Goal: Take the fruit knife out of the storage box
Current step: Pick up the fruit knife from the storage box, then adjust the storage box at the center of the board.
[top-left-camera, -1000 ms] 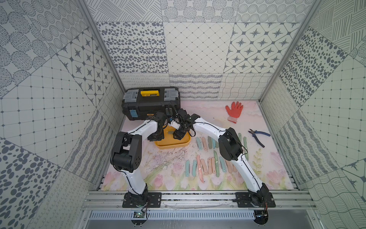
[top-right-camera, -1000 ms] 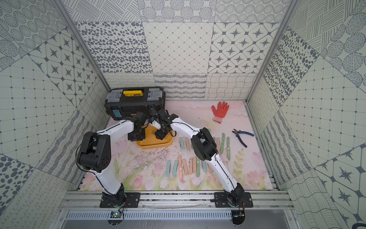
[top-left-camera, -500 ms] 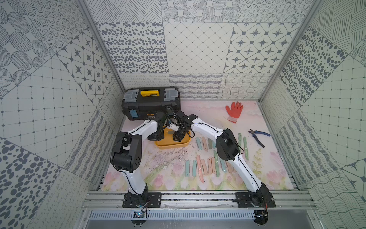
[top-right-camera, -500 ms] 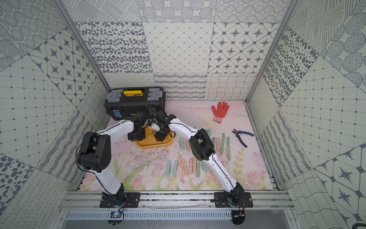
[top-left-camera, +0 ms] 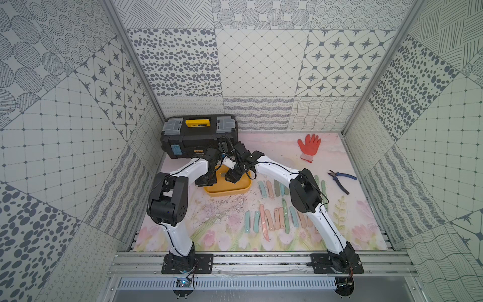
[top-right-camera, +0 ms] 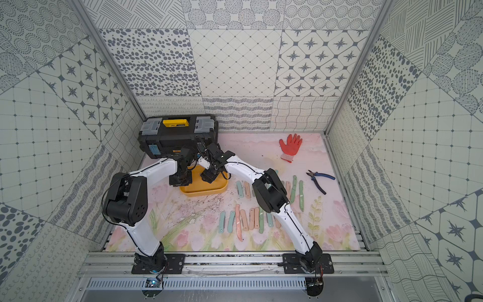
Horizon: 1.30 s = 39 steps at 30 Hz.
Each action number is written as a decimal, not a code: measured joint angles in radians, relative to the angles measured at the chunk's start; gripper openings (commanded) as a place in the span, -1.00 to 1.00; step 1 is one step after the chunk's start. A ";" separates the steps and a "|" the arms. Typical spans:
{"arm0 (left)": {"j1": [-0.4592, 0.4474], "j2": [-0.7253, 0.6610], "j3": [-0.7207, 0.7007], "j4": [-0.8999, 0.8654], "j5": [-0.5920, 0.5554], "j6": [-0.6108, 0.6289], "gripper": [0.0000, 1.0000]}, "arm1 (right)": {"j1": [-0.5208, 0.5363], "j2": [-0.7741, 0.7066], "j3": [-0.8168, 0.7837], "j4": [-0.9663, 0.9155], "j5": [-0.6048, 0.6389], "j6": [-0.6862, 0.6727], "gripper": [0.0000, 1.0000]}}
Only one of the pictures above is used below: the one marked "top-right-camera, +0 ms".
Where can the long coral fruit knife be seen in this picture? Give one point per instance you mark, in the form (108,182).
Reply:
(238,222)

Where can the mint glossy folding knife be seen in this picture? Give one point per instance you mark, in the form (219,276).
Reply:
(240,189)

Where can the green folding fruit knife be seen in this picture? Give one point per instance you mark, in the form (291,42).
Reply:
(261,221)

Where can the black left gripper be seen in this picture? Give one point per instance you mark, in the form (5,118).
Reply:
(181,178)

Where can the red work glove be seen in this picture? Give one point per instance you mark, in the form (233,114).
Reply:
(290,147)

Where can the pink folding fruit knife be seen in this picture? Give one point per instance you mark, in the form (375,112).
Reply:
(244,221)

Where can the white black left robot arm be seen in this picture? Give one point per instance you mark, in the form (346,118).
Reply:
(125,202)

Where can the aluminium front rail frame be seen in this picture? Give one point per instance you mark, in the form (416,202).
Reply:
(235,276)

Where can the yellow plastic storage tray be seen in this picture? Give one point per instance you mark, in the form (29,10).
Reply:
(198,187)

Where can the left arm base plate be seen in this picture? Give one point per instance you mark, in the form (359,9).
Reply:
(162,263)

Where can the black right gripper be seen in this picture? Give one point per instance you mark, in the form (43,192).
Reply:
(207,177)

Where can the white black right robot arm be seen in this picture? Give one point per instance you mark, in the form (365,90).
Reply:
(270,193)

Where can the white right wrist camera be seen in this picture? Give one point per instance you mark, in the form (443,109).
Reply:
(204,162)

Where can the teal folding fruit knife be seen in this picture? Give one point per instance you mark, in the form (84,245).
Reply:
(270,220)

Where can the black Deli toolbox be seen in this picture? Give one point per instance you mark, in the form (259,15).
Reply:
(166,135)

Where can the light green knife handle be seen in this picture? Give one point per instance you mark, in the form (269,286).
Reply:
(293,189)

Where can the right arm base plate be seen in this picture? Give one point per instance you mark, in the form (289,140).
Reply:
(297,264)

